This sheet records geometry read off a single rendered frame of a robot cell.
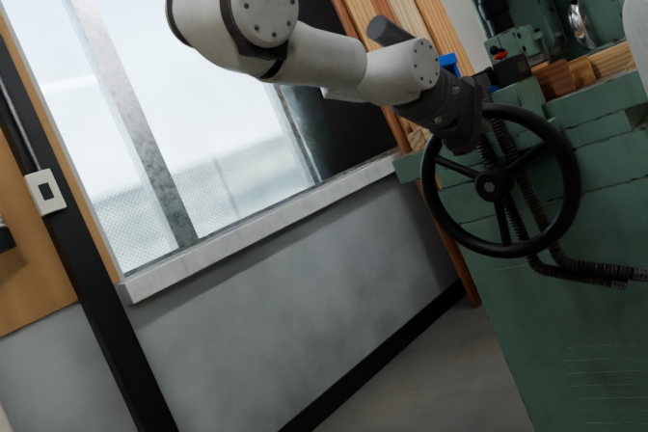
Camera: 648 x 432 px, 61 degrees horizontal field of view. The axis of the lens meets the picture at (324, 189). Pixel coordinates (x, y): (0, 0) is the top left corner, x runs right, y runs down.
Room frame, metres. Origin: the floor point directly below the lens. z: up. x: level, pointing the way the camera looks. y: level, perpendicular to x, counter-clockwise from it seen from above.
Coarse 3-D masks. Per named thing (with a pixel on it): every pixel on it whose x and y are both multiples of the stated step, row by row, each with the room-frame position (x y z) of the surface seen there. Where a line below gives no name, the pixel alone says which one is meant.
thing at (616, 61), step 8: (624, 48) 1.08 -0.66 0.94; (608, 56) 1.10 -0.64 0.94; (616, 56) 1.10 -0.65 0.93; (624, 56) 1.09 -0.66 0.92; (632, 56) 1.08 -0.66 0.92; (592, 64) 1.13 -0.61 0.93; (600, 64) 1.12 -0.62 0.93; (608, 64) 1.11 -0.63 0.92; (616, 64) 1.10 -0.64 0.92; (624, 64) 1.09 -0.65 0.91; (600, 72) 1.12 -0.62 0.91; (608, 72) 1.11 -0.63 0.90
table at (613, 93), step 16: (608, 80) 0.98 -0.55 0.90; (624, 80) 0.96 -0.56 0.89; (640, 80) 0.95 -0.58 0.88; (560, 96) 1.06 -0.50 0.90; (576, 96) 1.02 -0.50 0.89; (592, 96) 1.00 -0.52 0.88; (608, 96) 0.98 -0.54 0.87; (624, 96) 0.97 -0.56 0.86; (640, 96) 0.95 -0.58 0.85; (544, 112) 1.06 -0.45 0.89; (560, 112) 1.04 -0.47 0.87; (576, 112) 1.02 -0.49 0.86; (592, 112) 1.01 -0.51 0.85; (608, 112) 0.99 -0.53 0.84; (560, 128) 1.04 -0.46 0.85; (496, 144) 1.03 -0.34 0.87; (512, 144) 1.01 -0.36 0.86; (528, 144) 1.00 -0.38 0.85; (400, 160) 1.28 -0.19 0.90; (416, 160) 1.26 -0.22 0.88; (464, 160) 1.08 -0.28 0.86; (480, 160) 1.06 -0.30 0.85; (400, 176) 1.30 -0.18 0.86; (416, 176) 1.27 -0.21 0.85
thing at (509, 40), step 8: (504, 32) 1.18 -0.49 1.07; (512, 32) 1.17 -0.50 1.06; (520, 32) 1.20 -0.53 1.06; (528, 32) 1.24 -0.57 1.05; (488, 40) 1.20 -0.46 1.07; (496, 40) 1.19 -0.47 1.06; (504, 40) 1.18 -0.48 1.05; (512, 40) 1.17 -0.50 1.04; (520, 40) 1.18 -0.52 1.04; (528, 40) 1.22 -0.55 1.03; (536, 40) 1.26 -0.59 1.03; (488, 48) 1.21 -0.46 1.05; (504, 48) 1.19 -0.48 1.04; (512, 48) 1.18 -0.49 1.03; (520, 48) 1.17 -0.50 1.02; (528, 48) 1.21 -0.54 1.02; (536, 48) 1.25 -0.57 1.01; (528, 56) 1.20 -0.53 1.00
